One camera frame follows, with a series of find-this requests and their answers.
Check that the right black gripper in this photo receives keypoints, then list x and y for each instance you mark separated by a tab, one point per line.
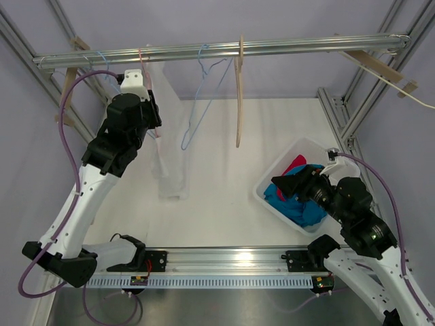
301	181

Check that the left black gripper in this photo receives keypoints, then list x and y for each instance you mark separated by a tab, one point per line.
153	110

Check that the red t shirt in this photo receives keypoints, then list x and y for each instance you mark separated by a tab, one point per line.
300	160

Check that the blue t shirt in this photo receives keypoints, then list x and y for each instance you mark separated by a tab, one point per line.
303	214

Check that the pink wire hanger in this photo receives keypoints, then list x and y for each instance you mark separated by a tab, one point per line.
148	85

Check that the white mesh shirt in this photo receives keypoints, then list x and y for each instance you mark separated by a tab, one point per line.
170	161

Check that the wooden hanger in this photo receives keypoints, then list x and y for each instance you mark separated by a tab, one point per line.
238	64

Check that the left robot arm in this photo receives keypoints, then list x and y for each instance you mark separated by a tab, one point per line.
61	250

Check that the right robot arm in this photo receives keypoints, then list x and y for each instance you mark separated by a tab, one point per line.
394	297

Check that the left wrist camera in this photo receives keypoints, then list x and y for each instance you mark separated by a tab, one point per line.
132	81

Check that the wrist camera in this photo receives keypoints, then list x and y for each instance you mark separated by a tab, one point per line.
132	81
339	165

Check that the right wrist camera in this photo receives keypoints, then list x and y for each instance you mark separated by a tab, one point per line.
339	165

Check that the left wooden bracket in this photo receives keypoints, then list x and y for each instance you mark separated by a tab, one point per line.
71	73

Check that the wooden bracket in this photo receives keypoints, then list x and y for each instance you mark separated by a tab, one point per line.
71	73
382	71

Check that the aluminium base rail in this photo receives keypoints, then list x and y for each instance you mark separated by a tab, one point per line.
258	268

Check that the right wooden bracket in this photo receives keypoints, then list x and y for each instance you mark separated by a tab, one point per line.
382	71

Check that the metal hanging rail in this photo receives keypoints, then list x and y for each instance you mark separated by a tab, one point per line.
338	43

